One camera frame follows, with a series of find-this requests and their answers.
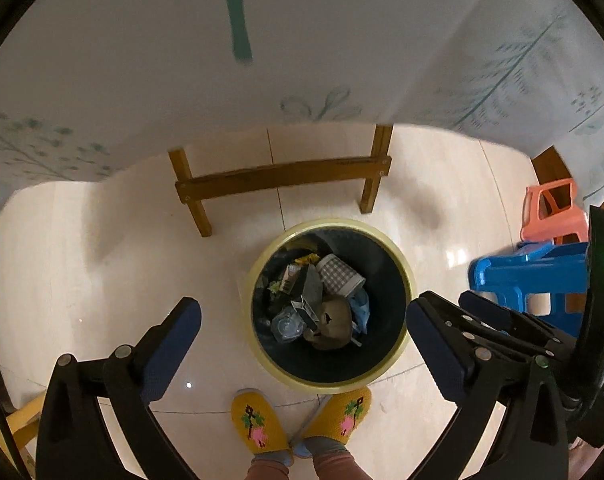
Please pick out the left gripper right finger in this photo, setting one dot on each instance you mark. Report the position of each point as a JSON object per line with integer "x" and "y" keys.
{"x": 478, "y": 365}

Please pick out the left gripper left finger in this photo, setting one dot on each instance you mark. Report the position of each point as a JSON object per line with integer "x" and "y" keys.
{"x": 73, "y": 441}

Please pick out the brown pulp cup tray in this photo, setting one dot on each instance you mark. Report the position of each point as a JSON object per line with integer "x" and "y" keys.
{"x": 335, "y": 325}

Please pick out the checkered paper cup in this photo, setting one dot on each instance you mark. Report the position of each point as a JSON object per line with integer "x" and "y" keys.
{"x": 338, "y": 277}

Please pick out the yellow-rimmed black trash bin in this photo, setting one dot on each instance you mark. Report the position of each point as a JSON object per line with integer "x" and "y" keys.
{"x": 275, "y": 330}

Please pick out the blue plastic stool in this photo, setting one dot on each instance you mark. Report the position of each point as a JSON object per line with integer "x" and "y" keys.
{"x": 536, "y": 268}

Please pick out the right yellow slipper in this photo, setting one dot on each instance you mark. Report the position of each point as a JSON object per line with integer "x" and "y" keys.
{"x": 335, "y": 419}

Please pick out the yellow slipper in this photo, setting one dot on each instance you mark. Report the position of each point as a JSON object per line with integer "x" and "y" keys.
{"x": 259, "y": 427}
{"x": 335, "y": 419}

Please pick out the pink plastic stool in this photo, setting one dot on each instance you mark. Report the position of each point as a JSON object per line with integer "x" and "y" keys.
{"x": 543, "y": 219}

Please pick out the left yellow slipper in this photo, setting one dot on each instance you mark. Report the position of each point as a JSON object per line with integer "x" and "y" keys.
{"x": 259, "y": 427}

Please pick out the tree-patterned tablecloth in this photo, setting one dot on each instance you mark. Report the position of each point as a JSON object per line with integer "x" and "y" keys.
{"x": 90, "y": 87}

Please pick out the wooden table leg frame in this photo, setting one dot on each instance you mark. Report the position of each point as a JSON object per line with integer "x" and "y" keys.
{"x": 194, "y": 191}

